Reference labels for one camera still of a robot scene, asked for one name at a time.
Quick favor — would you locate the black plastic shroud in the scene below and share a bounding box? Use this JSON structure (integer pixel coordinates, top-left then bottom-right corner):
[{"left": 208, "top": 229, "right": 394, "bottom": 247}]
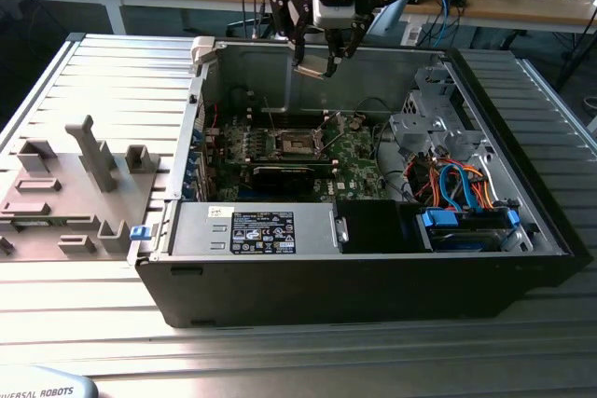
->
[{"left": 335, "top": 199, "right": 423, "bottom": 254}]

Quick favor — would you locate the white power adapter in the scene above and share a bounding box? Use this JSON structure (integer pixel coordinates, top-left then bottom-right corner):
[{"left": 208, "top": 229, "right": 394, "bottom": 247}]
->
[{"left": 401, "top": 20, "right": 424, "bottom": 48}]

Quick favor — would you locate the grey metal disk bay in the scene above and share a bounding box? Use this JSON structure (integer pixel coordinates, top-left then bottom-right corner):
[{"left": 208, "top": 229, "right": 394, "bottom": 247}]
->
[{"left": 387, "top": 64, "right": 489, "bottom": 164}]

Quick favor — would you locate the grey power supply unit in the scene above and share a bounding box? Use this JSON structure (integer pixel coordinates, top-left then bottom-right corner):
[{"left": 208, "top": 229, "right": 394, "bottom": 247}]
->
[{"left": 165, "top": 201, "right": 344, "bottom": 257}]

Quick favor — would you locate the metal socket cover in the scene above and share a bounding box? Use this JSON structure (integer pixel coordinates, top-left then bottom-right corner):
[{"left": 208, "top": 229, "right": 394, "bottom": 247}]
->
[{"left": 314, "top": 112, "right": 346, "bottom": 158}]

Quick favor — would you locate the silver CPU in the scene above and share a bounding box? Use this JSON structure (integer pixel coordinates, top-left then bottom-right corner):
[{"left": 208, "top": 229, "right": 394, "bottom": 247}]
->
[{"left": 293, "top": 56, "right": 330, "bottom": 78}]

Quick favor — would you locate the black open PC case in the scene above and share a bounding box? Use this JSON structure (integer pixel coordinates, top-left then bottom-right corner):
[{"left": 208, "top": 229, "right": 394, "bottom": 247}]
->
[{"left": 126, "top": 36, "right": 592, "bottom": 329}]

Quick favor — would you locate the blue data wire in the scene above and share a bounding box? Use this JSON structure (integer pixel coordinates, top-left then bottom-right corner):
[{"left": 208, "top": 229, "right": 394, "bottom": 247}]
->
[{"left": 437, "top": 162, "right": 484, "bottom": 212}]

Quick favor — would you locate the black graphics card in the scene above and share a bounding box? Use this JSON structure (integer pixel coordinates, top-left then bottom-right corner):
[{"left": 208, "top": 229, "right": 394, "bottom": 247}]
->
[{"left": 251, "top": 162, "right": 330, "bottom": 194}]

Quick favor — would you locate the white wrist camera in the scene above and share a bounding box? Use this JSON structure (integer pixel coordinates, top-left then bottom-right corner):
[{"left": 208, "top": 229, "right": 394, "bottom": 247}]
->
[{"left": 311, "top": 0, "right": 358, "bottom": 30}]

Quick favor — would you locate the thin red wire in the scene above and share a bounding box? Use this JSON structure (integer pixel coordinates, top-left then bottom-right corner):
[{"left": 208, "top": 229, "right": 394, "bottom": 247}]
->
[{"left": 204, "top": 103, "right": 221, "bottom": 131}]

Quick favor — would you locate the green motherboard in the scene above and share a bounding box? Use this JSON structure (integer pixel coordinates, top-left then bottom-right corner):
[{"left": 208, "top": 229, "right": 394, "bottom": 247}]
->
[{"left": 204, "top": 111, "right": 388, "bottom": 203}]

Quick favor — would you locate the grey parts rack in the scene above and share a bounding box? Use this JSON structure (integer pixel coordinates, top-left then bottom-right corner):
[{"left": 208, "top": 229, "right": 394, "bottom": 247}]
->
[{"left": 0, "top": 114, "right": 162, "bottom": 263}]

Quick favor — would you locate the hard disk in blue carrier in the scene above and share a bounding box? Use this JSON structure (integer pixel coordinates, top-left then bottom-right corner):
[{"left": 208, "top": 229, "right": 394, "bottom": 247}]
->
[{"left": 417, "top": 208, "right": 522, "bottom": 254}]

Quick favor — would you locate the CPU socket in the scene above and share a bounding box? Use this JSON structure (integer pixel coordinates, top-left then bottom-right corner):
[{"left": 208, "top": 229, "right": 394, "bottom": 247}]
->
[{"left": 273, "top": 129, "right": 321, "bottom": 158}]

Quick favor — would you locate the orange wire bundle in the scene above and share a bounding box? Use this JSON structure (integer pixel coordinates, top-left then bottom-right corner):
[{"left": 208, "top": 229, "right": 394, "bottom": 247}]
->
[{"left": 412, "top": 158, "right": 495, "bottom": 213}]

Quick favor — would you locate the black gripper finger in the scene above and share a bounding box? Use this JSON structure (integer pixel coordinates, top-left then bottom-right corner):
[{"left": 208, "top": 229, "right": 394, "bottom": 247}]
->
[
  {"left": 324, "top": 20, "right": 374, "bottom": 80},
  {"left": 269, "top": 0, "right": 312, "bottom": 67}
]

